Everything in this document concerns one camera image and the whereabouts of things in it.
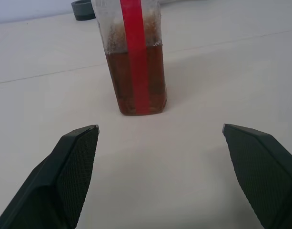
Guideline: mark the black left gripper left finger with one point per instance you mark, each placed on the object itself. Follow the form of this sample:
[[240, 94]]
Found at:
[[53, 181]]

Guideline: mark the dark grey round holder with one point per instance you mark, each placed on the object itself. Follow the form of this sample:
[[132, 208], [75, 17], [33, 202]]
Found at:
[[82, 12]]

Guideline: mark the clear bottle with red label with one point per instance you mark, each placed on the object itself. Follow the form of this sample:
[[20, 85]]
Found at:
[[136, 78]]

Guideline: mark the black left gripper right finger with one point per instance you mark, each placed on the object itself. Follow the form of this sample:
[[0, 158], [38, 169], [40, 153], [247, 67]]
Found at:
[[267, 179]]

